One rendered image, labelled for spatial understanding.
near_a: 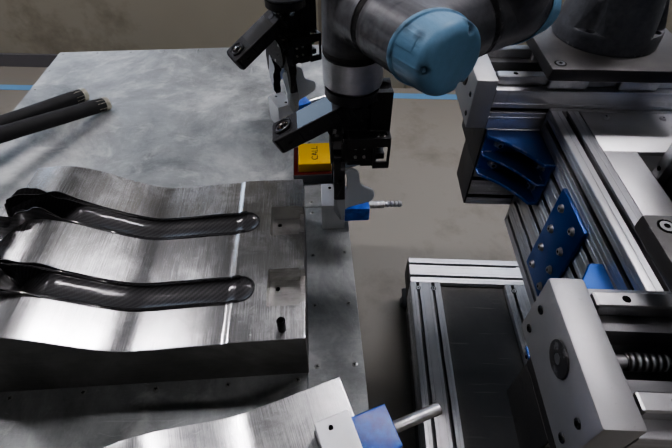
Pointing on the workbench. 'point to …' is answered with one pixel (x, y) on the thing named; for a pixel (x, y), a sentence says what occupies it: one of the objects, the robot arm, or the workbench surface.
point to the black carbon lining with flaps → (119, 297)
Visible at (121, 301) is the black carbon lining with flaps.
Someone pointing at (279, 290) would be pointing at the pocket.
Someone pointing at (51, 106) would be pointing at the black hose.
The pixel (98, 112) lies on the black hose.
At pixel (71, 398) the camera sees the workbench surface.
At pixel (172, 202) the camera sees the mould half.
